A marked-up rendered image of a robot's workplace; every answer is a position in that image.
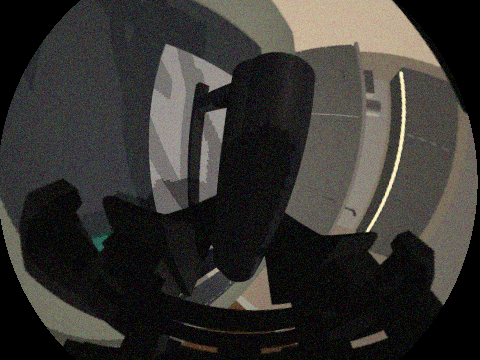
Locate tan square tile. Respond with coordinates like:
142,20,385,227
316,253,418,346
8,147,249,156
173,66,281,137
196,245,219,287

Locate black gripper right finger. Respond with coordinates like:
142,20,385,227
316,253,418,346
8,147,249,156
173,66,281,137
265,212,377,305

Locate teal small trowel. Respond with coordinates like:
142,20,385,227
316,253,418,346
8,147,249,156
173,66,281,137
91,229,115,252

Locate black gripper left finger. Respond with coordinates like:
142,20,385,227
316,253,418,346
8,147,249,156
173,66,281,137
103,195,217,296

